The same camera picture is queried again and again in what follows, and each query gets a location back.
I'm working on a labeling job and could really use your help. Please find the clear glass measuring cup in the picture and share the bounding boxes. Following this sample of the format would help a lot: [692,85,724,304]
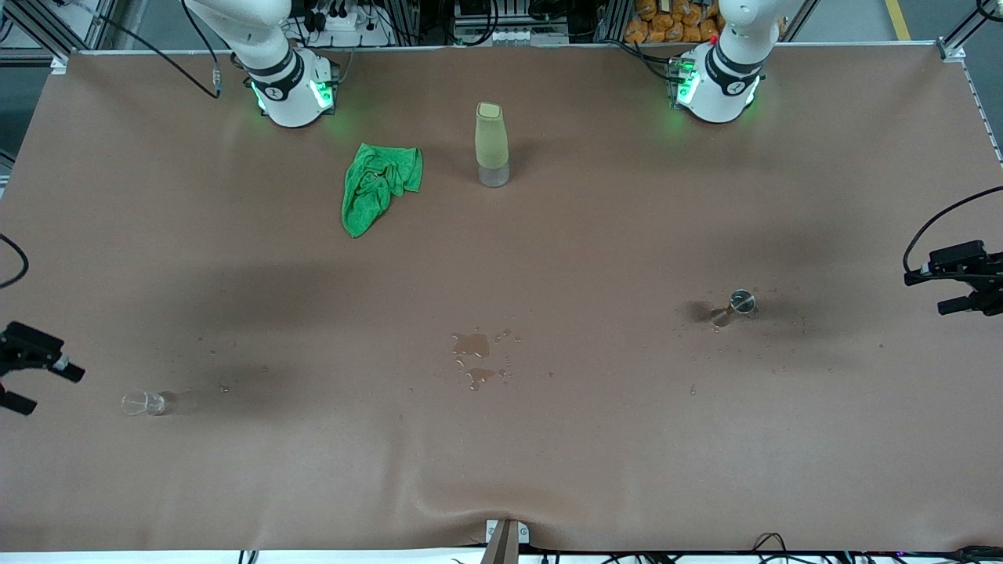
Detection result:
[121,390,168,418]

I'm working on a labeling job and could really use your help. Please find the pile of orange items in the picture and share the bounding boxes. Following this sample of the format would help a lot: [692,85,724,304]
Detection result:
[625,0,726,44]

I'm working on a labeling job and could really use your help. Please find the black cable bundle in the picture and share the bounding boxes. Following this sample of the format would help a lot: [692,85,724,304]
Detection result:
[748,533,1003,564]

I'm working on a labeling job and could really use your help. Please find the electronics box with cables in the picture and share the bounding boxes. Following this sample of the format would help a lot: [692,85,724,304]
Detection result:
[451,0,570,46]

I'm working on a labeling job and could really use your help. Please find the green cloth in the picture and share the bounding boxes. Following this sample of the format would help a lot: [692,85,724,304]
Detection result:
[342,143,424,239]

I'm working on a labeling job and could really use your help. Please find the clear glass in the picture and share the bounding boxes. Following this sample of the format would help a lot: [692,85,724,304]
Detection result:
[712,289,758,329]

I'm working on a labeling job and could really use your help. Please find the brown liquid puddle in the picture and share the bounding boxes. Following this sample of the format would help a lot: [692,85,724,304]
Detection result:
[451,329,520,391]

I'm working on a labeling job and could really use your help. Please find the olive green bottle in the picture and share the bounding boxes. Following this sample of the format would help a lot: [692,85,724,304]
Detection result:
[475,102,510,189]

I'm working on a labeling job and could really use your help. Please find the brown table mat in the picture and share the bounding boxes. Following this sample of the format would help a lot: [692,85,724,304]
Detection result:
[0,43,1003,553]

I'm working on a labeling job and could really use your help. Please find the white power strip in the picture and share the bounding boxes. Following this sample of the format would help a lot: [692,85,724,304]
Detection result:
[310,0,390,48]

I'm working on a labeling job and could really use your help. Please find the metal table edge bracket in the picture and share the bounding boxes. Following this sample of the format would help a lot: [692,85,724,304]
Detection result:
[484,519,531,564]

